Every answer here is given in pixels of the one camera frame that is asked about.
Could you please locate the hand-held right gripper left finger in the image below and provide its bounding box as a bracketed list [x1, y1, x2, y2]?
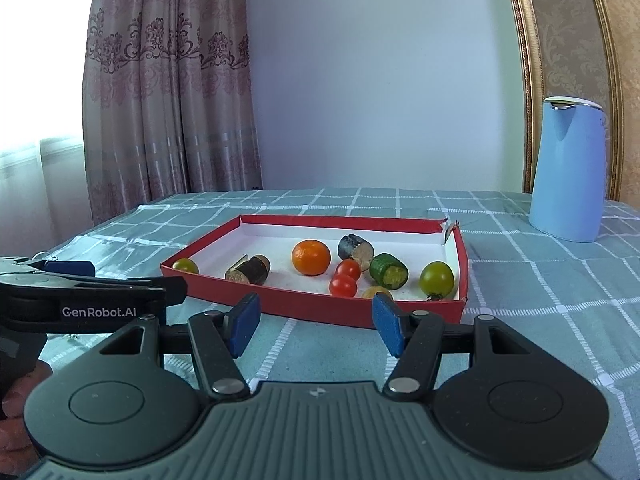
[100, 292, 262, 401]

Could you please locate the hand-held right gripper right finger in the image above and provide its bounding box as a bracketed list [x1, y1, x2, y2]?
[372, 292, 543, 401]

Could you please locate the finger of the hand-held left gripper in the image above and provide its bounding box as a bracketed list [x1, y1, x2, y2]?
[0, 256, 97, 281]

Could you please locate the green cucumber piece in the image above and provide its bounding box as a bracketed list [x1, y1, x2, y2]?
[369, 253, 409, 291]

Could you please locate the red cardboard box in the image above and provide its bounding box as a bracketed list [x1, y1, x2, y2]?
[160, 214, 469, 330]

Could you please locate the eggplant piece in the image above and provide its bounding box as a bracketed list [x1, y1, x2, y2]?
[224, 255, 272, 284]
[337, 234, 375, 263]

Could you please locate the orange tangerine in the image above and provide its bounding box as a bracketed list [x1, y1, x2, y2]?
[292, 239, 332, 276]

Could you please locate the person's left hand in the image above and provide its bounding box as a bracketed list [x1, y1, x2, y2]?
[0, 360, 54, 467]

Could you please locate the white sheer curtain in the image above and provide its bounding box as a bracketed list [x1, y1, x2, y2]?
[0, 136, 95, 257]

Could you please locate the pink patterned curtain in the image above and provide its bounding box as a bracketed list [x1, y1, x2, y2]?
[82, 0, 264, 227]

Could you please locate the light blue kettle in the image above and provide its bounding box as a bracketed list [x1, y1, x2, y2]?
[529, 96, 612, 244]

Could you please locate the gold wall frame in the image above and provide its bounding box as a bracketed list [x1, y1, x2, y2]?
[500, 0, 627, 202]

